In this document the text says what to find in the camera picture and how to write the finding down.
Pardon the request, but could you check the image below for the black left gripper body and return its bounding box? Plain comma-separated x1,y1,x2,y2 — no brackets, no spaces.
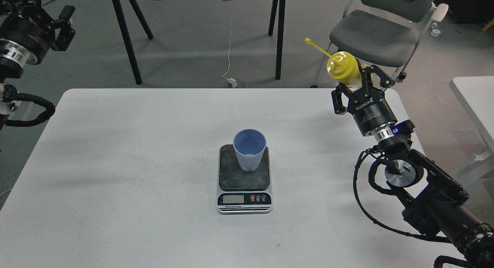
0,16,52,66

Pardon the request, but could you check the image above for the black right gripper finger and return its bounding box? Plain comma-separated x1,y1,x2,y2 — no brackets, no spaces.
357,64,396,95
331,83,354,115

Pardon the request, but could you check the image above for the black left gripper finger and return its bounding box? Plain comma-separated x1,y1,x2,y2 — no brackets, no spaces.
48,5,75,51
0,0,42,24

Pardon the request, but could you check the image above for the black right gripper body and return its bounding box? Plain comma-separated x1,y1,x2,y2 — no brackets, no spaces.
347,88,397,137

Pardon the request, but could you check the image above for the yellow squeeze bottle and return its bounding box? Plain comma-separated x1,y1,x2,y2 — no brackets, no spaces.
304,38,362,89

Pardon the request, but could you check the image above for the blue ribbed plastic cup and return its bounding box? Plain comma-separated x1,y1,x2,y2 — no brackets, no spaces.
233,128,267,172

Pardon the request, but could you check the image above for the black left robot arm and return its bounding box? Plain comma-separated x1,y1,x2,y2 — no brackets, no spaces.
0,0,75,127

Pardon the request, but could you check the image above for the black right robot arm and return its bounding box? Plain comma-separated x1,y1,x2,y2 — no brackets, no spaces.
327,60,494,268

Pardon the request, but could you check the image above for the digital kitchen scale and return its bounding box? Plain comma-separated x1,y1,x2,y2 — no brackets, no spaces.
217,144,273,214

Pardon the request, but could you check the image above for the grey office chair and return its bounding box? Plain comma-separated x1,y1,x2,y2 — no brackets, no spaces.
328,0,449,82

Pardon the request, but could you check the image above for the white cap on floor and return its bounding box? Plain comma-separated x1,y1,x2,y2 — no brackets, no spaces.
430,29,441,37

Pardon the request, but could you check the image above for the white side table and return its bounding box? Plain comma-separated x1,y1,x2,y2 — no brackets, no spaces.
446,76,494,189

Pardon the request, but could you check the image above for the white power adapter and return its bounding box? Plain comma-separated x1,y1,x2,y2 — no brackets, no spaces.
227,77,247,89

